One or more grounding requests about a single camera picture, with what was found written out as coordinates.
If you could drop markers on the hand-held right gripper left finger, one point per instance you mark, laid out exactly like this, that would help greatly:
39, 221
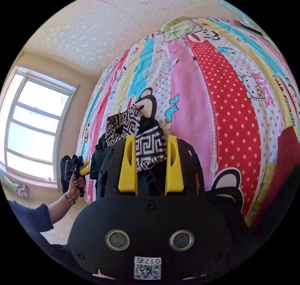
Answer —
127, 170

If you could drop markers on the black shirt with patterned collar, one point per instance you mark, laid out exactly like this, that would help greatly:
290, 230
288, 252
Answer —
150, 146

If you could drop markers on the person's left hand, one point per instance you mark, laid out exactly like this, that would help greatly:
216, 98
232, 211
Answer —
75, 187

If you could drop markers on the window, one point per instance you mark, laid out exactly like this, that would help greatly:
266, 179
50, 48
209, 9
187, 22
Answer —
35, 125

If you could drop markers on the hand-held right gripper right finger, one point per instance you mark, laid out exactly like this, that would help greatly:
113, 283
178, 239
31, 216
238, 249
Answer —
175, 170

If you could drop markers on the person's left forearm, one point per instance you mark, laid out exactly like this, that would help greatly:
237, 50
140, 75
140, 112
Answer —
61, 207

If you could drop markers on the red garment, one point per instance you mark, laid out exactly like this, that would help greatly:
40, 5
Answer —
289, 154

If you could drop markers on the bed with colourful cartoon sheet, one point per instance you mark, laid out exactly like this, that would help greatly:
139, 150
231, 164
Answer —
199, 97

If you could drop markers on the green floral pillow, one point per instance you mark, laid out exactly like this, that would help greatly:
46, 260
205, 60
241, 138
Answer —
180, 28

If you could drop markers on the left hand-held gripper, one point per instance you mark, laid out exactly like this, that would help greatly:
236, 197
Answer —
73, 165

